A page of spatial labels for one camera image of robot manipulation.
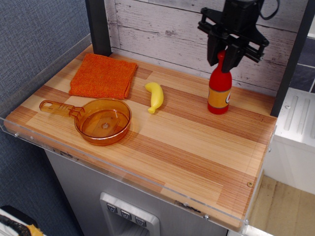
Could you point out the yellow toy banana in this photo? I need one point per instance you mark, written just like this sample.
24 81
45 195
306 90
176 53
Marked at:
157 96

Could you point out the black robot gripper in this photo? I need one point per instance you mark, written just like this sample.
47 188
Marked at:
233 30

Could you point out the dark grey post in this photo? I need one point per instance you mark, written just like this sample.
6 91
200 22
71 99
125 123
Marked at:
294 57
98 27

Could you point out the white toy sink unit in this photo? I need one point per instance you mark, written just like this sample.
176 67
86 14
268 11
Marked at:
291 155

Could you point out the orange folded cloth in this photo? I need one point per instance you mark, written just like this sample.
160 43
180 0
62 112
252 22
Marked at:
103 77

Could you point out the dark grey left post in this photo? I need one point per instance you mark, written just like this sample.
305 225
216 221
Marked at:
98 27

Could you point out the red toy bottle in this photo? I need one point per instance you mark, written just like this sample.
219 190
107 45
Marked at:
219 88

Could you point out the orange transparent plastic pan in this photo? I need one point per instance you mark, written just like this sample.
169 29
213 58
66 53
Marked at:
100 122

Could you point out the yellow black object corner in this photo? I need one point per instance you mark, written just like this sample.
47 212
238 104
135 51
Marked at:
15 223

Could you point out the dark grey right post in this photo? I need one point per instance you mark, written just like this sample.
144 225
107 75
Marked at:
294 57

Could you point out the silver toy fridge cabinet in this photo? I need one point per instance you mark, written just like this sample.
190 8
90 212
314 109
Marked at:
83 184

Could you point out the grey dispenser button panel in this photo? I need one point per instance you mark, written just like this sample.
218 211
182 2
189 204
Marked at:
124 219

